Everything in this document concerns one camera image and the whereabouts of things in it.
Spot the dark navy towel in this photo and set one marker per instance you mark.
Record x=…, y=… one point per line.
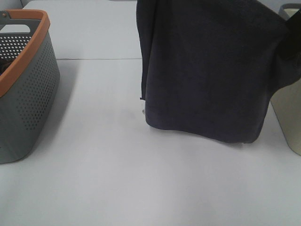
x=210, y=67

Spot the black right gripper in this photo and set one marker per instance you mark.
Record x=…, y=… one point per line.
x=291, y=45

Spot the grey perforated basket orange rim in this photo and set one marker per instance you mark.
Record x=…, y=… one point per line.
x=29, y=79

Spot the beige fabric bin grey rim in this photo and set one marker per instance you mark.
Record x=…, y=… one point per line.
x=287, y=107

